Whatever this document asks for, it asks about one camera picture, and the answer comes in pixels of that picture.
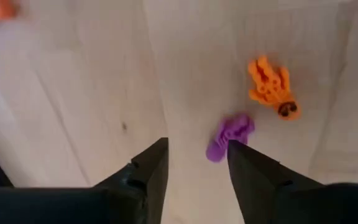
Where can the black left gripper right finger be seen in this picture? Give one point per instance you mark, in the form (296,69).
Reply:
(291,205)

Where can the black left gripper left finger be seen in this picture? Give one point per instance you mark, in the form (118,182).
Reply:
(120,205)

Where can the purple toy skeleton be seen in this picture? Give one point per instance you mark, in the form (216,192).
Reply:
(222,140)

